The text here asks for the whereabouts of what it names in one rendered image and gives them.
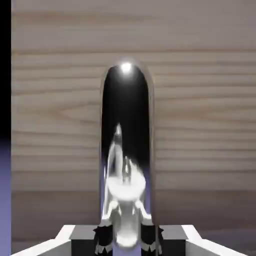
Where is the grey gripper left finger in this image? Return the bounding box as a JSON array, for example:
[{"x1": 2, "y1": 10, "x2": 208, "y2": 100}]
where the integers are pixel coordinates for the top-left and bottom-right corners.
[{"x1": 10, "y1": 224, "x2": 99, "y2": 256}]

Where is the light wood cabinet door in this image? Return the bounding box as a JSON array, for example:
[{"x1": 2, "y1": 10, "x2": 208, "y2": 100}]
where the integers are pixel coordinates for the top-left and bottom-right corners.
[{"x1": 11, "y1": 0, "x2": 256, "y2": 256}]

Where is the curved shiny metal handle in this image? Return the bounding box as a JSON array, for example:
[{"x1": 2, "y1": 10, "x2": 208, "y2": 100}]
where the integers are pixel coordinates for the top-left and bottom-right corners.
[{"x1": 93, "y1": 57, "x2": 164, "y2": 256}]

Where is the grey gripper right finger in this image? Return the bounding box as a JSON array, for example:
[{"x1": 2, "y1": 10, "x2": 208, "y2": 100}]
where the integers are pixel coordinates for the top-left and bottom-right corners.
[{"x1": 159, "y1": 224, "x2": 248, "y2": 256}]

